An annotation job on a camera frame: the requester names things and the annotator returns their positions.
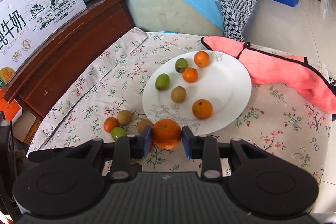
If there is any yellow cardboard box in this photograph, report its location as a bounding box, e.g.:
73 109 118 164
13 108 41 145

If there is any orange cardboard box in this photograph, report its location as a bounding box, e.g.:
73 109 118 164
0 91 23 124

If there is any dark green jujube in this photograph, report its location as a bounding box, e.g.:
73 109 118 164
175 58 189 73

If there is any floral tablecloth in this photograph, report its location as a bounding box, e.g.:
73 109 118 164
29 28 331 181

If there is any green jujube fruit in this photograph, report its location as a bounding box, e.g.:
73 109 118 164
155 73 170 91

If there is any pink microfiber towel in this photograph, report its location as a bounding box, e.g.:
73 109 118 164
201 36 335 114

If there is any brown longan on plate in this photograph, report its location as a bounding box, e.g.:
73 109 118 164
171 86 187 103

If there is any green jujube off plate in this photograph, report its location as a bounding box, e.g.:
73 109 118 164
110 127 128 141

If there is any dark wooden cabinet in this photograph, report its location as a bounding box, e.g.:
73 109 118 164
3 0 135 120

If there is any small orange with spot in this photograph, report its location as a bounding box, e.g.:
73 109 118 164
192 99 213 119

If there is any green sofa cushion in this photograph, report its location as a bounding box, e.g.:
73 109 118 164
126 0 223 36

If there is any brown longan near gripper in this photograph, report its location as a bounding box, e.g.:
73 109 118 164
137 119 153 134

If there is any small orange off plate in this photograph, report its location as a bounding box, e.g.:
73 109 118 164
103 117 119 133

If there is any orange tangerine at rim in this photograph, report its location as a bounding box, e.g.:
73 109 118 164
194 51 210 68

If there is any white milk carton box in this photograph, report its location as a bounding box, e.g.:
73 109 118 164
1 0 87 88

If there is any brown longan fruit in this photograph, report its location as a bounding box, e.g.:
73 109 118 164
117 110 132 126

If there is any small orange tangerine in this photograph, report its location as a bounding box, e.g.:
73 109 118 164
182 67 198 83

